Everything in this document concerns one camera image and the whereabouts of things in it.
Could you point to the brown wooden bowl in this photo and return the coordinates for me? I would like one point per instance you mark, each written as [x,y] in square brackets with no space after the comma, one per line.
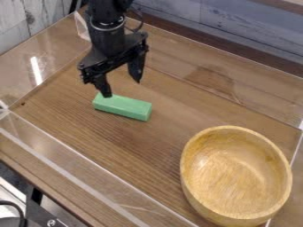
[235,176]

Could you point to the clear acrylic enclosure wall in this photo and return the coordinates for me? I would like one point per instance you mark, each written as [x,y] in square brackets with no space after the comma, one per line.
[107,167]

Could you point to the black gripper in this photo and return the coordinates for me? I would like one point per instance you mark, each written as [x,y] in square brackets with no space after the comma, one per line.
[113,49]

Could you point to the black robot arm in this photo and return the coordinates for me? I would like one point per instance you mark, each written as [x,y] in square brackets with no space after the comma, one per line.
[107,13]

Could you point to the green rectangular block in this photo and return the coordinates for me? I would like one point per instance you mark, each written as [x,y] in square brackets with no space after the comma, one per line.
[123,106]

